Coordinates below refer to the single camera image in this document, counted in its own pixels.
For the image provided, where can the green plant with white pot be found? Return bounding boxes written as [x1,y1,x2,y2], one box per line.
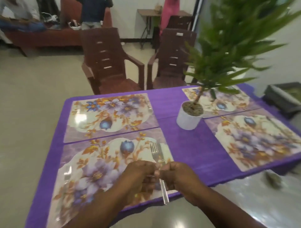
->
[176,0,301,131]

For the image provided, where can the floral placemat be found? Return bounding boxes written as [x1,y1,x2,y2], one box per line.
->
[63,93,160,144]
[182,85,261,118]
[204,108,301,172]
[46,127,179,228]

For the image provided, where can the steel table knife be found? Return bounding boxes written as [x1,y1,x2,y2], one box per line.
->
[156,142,166,164]
[268,117,292,139]

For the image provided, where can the purple cloth table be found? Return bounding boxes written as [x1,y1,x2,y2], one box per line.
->
[24,82,301,228]

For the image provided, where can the person's right hand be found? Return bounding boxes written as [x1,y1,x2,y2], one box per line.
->
[154,161,207,202]

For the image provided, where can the red sofa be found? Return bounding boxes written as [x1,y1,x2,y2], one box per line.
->
[0,7,113,57]

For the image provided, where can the blue jeans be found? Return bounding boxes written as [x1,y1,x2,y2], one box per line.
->
[0,14,46,33]

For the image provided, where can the person's left forearm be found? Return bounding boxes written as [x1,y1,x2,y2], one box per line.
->
[62,188,139,228]

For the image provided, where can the wooden folding table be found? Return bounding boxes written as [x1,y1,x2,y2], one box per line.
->
[137,9,193,50]

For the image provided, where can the grey plastic tray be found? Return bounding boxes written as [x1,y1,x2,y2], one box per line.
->
[262,81,301,119]

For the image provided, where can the person's right forearm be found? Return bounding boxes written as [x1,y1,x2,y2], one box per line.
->
[186,185,268,228]

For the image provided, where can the green cloth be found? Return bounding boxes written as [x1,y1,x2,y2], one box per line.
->
[281,87,301,104]

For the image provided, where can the black and white bag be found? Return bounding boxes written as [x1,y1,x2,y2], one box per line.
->
[40,0,61,23]

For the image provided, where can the person's left hand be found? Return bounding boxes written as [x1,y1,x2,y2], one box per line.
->
[120,160,163,205]

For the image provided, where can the crumpled colourful paper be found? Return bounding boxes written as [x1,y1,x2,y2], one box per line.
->
[264,170,284,189]

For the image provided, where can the brown plastic chair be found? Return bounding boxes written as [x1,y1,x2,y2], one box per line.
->
[164,15,194,31]
[147,28,198,90]
[79,27,145,95]

